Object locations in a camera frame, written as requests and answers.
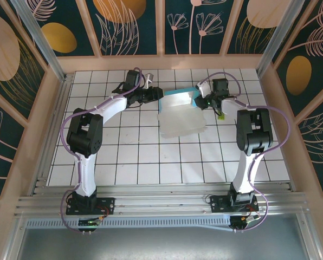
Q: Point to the green toy brick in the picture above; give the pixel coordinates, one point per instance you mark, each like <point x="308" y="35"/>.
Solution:
<point x="221" y="117"/>

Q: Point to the white blue paper box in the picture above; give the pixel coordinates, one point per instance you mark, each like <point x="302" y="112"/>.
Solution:
<point x="177" y="119"/>

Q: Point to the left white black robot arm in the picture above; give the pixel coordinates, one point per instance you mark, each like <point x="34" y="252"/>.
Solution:
<point x="88" y="168"/>

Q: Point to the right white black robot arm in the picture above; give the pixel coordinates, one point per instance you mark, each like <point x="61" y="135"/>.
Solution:
<point x="245" y="173"/>

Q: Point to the black controller board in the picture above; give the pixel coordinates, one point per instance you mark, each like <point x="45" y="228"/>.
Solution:
<point x="238" y="223"/>
<point x="89" y="222"/>

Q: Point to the grey metal sheet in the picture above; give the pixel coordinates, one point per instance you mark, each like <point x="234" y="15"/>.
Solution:
<point x="161" y="243"/>

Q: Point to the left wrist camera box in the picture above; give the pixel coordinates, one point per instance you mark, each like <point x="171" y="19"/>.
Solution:
<point x="149" y="78"/>

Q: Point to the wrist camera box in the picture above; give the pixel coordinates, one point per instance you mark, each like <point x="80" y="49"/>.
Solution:
<point x="203" y="89"/>
<point x="149" y="78"/>

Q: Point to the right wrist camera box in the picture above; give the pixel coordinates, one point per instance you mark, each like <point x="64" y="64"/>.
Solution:
<point x="203" y="89"/>

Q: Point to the aluminium frame post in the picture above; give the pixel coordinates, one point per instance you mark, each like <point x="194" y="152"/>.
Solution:
<point x="38" y="35"/>
<point x="279" y="35"/>

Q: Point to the aluminium side rail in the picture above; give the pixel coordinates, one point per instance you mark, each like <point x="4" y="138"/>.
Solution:
<point x="64" y="93"/>

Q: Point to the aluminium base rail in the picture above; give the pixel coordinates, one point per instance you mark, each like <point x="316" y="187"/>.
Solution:
<point x="164" y="201"/>

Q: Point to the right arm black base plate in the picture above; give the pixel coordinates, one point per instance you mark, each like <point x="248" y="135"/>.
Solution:
<point x="218" y="203"/>

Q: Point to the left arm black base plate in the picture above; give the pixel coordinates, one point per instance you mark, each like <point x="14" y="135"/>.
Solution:
<point x="107" y="205"/>

